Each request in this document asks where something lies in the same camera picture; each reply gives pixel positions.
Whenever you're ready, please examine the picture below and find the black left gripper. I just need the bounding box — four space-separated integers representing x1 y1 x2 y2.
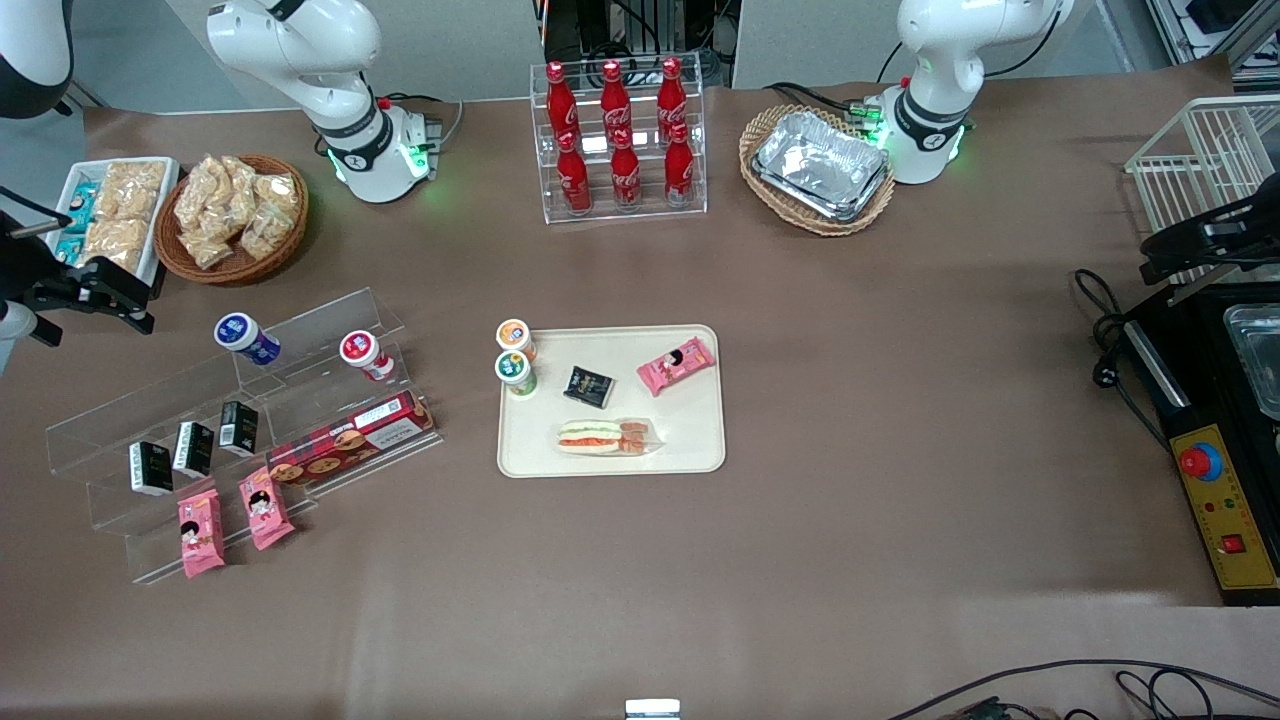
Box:
1140 192 1280 285

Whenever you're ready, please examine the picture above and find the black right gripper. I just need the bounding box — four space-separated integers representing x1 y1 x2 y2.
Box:
0 215 157 335

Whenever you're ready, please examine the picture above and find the plastic-wrapped sandwich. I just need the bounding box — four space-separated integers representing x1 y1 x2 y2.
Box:
555 417 667 459

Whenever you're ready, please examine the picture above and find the cream plastic tray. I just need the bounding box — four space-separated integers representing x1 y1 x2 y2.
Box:
497 324 727 479

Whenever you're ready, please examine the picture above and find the beige cracker pack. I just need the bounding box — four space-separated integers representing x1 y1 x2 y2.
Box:
98 160 168 223
83 217 153 275

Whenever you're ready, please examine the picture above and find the white rectangular bin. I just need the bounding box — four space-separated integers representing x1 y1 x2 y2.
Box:
46 157 182 292

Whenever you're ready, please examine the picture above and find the brown wicker basket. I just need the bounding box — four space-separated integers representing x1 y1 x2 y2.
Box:
154 153 310 287

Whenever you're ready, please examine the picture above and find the clear bag of fried snacks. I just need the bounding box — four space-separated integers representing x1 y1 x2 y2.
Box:
173 157 233 270
222 155 267 219
240 173 301 263

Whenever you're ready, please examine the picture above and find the yogurt cup with blue lid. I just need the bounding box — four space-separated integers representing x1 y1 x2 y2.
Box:
214 312 284 367

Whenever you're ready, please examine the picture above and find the stainless steel pan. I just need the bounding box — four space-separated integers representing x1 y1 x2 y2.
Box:
1224 304 1280 422

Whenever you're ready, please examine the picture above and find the black heating appliance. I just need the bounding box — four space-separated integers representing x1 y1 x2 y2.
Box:
1122 283 1280 607

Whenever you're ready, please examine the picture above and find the small black snack box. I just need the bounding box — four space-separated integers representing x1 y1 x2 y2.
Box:
218 401 261 459
128 441 175 498
172 421 216 479

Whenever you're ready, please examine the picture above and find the clear acrylic stepped stand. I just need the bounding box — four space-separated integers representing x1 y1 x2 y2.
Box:
45 287 447 587

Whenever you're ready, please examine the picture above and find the yogurt cup with red lid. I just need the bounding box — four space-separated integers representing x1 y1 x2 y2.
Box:
338 330 397 384

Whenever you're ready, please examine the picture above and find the pink cartoon snack pack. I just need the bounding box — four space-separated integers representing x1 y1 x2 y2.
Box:
177 489 228 580
238 467 298 552
637 336 718 397

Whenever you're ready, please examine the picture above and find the yellow control panel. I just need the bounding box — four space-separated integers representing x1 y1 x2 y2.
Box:
1168 423 1280 593

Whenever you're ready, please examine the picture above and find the red cookie box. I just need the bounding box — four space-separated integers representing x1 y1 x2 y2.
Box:
266 390 439 489

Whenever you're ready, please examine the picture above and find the light tan wicker basket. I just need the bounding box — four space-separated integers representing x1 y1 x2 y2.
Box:
739 104 897 238

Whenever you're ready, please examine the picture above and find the aluminium foil container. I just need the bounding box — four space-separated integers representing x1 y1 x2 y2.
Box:
751 110 892 223

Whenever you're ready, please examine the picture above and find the yogurt cup with green lid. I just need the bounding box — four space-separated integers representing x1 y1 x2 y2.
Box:
493 350 540 400

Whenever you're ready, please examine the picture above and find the red cola bottle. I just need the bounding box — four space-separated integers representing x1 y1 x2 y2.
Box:
663 123 697 205
610 128 644 210
599 60 634 137
556 132 594 215
656 57 690 136
547 62 580 141

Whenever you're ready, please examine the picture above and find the black square snack pack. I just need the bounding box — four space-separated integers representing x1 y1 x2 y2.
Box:
562 365 617 410

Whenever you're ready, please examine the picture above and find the clear acrylic bottle rack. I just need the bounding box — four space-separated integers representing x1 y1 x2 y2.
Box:
529 60 709 226

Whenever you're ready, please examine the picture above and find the dark equipment cabinet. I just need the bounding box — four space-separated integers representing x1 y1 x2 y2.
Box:
533 0 742 89

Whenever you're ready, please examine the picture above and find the white wire rack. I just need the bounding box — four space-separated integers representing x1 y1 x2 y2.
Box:
1124 95 1280 286

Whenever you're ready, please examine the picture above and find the grey metal handle bar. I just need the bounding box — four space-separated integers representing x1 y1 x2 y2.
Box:
1124 318 1192 409

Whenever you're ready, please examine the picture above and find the black power cable with plug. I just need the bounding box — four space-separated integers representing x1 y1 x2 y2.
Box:
1073 267 1167 443

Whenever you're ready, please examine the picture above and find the aluminium frame structure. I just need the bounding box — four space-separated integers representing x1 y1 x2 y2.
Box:
1143 0 1280 93

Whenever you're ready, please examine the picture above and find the grey arm base cable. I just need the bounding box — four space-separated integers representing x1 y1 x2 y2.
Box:
385 92 467 153

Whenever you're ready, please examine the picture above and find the black arm base cable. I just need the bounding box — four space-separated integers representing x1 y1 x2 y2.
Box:
763 80 873 119

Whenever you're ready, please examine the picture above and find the black floor cable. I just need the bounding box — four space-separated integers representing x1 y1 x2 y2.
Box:
884 659 1280 720
1114 668 1280 720

